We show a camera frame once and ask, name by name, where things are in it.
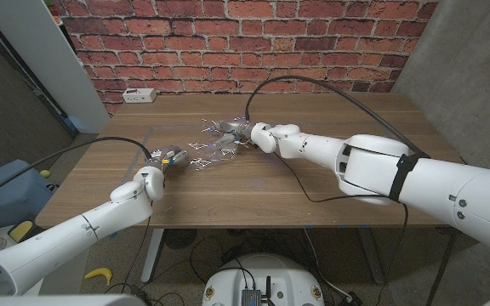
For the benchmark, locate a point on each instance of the black round fan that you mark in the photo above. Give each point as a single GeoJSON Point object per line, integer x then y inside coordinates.
{"type": "Point", "coordinates": [181, 239]}

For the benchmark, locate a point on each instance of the clear cellophane sheet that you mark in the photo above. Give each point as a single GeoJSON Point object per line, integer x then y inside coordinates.
{"type": "Point", "coordinates": [211, 149]}

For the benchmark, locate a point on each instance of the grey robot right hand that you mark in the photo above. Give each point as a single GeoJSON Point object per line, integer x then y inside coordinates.
{"type": "Point", "coordinates": [234, 129]}

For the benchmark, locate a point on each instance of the red brick print backdrop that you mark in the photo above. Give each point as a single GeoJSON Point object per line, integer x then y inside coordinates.
{"type": "Point", "coordinates": [249, 42]}

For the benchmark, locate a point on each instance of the small yellow white connector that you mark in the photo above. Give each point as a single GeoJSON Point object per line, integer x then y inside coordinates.
{"type": "Point", "coordinates": [166, 161]}

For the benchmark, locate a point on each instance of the small yellow ball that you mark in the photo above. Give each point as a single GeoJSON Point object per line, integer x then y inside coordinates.
{"type": "Point", "coordinates": [45, 173]}

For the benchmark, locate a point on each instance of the white table leg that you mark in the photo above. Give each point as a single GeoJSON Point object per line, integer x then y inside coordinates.
{"type": "Point", "coordinates": [151, 255]}

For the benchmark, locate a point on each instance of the white robot torso base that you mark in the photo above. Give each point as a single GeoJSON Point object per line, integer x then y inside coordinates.
{"type": "Point", "coordinates": [287, 280]}

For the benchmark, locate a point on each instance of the white power strip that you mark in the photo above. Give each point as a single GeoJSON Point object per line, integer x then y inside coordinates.
{"type": "Point", "coordinates": [138, 95]}

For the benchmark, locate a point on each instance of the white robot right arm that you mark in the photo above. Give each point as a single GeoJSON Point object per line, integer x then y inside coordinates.
{"type": "Point", "coordinates": [377, 170]}

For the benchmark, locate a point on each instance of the grey table leg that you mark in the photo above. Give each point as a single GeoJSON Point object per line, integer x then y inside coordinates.
{"type": "Point", "coordinates": [372, 259]}

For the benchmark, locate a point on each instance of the grey electronics box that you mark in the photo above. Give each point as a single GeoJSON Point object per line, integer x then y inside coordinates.
{"type": "Point", "coordinates": [251, 297]}

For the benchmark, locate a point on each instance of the blue grey plastic bin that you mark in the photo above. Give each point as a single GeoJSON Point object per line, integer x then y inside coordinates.
{"type": "Point", "coordinates": [7, 191]}

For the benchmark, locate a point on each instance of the yellow black foot pedal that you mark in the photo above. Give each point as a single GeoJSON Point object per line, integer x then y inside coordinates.
{"type": "Point", "coordinates": [19, 229]}

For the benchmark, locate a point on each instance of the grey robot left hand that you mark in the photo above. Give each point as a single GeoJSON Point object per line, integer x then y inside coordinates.
{"type": "Point", "coordinates": [168, 157]}

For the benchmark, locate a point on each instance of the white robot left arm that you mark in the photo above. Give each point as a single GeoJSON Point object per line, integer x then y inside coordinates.
{"type": "Point", "coordinates": [79, 234]}

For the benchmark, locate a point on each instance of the white door panel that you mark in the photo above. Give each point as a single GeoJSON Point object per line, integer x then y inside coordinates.
{"type": "Point", "coordinates": [45, 55]}

